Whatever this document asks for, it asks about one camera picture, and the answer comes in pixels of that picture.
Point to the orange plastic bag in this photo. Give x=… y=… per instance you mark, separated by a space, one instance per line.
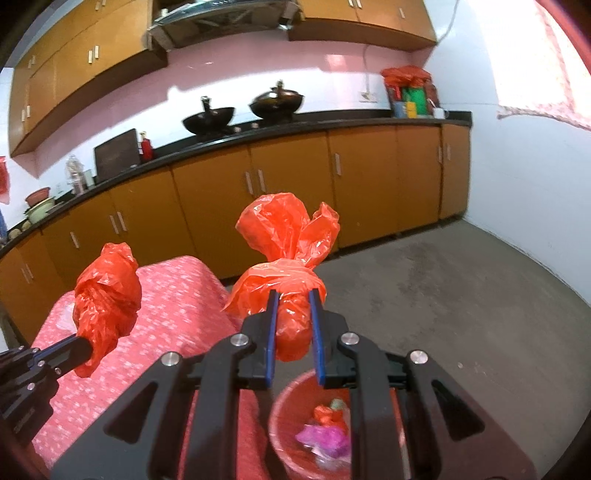
x=108 y=295
x=286 y=230

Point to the red bowl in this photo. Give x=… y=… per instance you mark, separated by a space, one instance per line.
x=38 y=196

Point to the red floral blanket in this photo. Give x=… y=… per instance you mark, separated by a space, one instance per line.
x=184 y=300

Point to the clear plastic wrap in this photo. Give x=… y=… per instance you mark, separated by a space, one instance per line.
x=325 y=459

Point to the small orange plastic scrap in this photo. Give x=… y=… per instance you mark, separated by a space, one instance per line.
x=325 y=415

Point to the black countertop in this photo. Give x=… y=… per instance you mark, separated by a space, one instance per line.
x=277 y=134

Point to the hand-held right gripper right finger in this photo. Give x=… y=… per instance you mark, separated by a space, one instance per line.
x=316 y=341

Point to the green basin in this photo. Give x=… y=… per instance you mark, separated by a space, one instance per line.
x=39 y=212

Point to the red bottle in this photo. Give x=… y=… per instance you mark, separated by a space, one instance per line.
x=147 y=148

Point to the steel range hood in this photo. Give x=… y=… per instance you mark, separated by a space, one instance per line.
x=221 y=23

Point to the white mug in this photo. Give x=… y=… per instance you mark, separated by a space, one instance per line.
x=439 y=113

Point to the wooden wall cabinet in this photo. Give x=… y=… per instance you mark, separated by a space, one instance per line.
x=92 y=60
x=369 y=23

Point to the orange bag on boxes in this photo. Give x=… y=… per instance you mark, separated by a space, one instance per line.
x=406 y=76

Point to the white wall socket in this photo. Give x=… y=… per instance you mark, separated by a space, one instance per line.
x=368 y=97

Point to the green box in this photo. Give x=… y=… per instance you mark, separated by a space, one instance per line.
x=413 y=101

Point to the dark board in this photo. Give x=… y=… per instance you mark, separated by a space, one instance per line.
x=116 y=157

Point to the pink plastic bag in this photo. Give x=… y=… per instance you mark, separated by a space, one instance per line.
x=323 y=438

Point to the red hanging bag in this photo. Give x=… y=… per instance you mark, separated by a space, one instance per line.
x=3 y=180

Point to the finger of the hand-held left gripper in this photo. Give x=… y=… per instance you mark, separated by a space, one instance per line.
x=67 y=353

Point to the glass jar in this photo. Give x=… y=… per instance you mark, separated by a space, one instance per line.
x=74 y=177

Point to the wooden base cabinets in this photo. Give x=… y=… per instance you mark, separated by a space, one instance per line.
x=369 y=184

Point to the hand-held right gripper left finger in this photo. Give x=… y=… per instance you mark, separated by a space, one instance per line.
x=272 y=339

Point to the red floral curtain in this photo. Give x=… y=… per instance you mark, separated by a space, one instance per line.
x=545 y=69

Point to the red plastic bin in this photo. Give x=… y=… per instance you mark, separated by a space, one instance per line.
x=282 y=429

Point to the black wok with lid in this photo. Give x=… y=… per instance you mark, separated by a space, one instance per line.
x=277 y=104

